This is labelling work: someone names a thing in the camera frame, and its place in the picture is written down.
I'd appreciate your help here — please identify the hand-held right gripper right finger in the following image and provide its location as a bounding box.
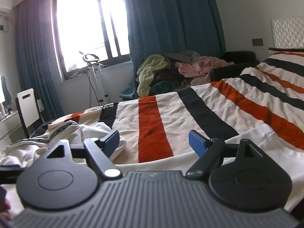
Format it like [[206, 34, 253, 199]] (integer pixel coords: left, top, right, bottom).
[[185, 130, 266, 178]]

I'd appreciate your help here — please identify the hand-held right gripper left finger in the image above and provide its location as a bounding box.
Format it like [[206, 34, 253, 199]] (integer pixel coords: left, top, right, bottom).
[[45, 130, 122, 180]]

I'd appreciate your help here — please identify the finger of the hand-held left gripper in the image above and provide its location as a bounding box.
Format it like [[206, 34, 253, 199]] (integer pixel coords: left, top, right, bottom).
[[0, 163, 28, 185]]

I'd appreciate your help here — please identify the white t-shirt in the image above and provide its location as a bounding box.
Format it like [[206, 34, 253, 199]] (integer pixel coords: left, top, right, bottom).
[[0, 121, 304, 216]]

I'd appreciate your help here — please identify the dark clothes heap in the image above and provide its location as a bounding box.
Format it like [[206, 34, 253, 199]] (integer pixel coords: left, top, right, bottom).
[[151, 68, 192, 93]]

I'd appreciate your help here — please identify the striped bed blanket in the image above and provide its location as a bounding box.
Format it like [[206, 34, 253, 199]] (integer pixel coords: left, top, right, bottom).
[[31, 49, 304, 164]]

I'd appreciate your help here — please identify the white desk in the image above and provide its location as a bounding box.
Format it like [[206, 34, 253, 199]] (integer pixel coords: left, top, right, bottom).
[[0, 113, 25, 149]]

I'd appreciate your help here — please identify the teal plastic stool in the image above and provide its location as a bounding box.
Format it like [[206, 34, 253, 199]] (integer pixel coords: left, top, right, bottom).
[[119, 85, 139, 99]]

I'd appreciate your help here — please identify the white chair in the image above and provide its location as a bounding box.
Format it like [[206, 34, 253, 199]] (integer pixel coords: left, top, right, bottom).
[[15, 88, 44, 139]]

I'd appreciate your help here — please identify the metal folding rack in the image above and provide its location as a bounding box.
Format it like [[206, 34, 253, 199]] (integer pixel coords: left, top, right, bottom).
[[79, 50, 111, 106]]

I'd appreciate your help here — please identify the pink clothing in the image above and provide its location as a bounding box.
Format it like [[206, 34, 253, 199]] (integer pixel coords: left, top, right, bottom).
[[175, 56, 235, 79]]

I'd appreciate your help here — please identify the yellow-green knit blanket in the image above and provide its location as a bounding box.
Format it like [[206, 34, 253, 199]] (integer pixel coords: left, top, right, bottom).
[[137, 54, 168, 98]]

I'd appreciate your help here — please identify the olive garment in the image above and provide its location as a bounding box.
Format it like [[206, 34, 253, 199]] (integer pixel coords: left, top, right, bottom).
[[163, 50, 199, 63]]

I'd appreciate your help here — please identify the black armchair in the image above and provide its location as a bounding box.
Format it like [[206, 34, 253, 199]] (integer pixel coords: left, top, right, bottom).
[[210, 50, 261, 82]]

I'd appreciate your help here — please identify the teal curtain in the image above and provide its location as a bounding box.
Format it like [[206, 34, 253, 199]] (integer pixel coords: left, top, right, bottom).
[[14, 0, 65, 125], [122, 0, 226, 98]]

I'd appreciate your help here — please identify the dark framed window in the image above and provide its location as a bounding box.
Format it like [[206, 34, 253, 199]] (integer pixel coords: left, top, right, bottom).
[[53, 0, 131, 82]]

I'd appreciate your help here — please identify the white quilted headboard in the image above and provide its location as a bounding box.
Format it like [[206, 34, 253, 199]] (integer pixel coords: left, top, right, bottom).
[[270, 15, 304, 50]]

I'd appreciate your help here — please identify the white air conditioner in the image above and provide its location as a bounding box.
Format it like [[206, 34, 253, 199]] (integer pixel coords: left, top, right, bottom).
[[0, 0, 14, 17]]

